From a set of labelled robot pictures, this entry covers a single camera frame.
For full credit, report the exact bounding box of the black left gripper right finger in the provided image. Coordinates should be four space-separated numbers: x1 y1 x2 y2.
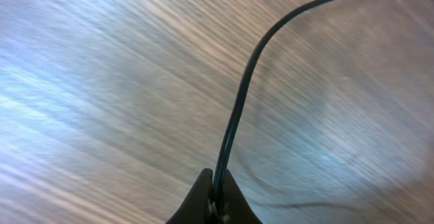
222 170 262 224

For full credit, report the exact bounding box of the black cable bundle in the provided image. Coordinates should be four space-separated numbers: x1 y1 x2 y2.
212 0 434 214

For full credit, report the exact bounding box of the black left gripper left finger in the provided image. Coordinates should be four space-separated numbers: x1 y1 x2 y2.
166 168 213 224

